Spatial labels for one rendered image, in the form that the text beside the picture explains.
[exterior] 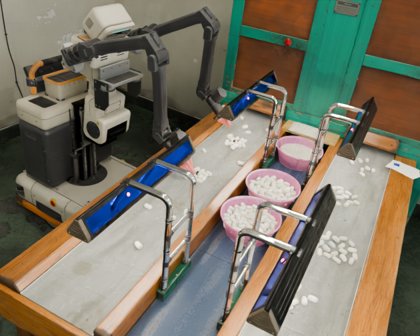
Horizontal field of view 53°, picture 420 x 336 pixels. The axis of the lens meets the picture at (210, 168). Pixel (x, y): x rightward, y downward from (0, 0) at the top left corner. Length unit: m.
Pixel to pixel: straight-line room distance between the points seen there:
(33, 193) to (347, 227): 1.87
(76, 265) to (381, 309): 1.08
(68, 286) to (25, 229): 1.43
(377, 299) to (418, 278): 1.43
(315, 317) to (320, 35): 1.56
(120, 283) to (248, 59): 1.67
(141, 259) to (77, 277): 0.23
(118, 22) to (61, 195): 1.10
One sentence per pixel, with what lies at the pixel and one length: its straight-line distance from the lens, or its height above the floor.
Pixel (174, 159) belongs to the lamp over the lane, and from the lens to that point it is 1.53.
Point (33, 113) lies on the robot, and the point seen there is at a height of 0.78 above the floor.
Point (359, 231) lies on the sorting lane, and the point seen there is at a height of 0.74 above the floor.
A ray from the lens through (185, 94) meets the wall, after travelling 4.04.
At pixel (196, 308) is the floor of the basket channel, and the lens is 1.55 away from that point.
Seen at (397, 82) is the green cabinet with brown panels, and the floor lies 1.16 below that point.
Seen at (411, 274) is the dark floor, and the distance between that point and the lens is 3.07.
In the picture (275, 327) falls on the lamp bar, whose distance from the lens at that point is 1.05.
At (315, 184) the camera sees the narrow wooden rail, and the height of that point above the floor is 0.76.
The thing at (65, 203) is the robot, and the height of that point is 0.27.
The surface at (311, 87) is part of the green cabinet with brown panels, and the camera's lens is 2.61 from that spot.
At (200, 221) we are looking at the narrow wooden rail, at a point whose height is 0.76.
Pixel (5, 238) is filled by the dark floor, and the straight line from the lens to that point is 2.90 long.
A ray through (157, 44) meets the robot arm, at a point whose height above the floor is 1.35.
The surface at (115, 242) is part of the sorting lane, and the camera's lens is 1.68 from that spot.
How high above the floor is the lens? 1.88
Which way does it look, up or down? 33 degrees down
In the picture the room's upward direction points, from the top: 7 degrees clockwise
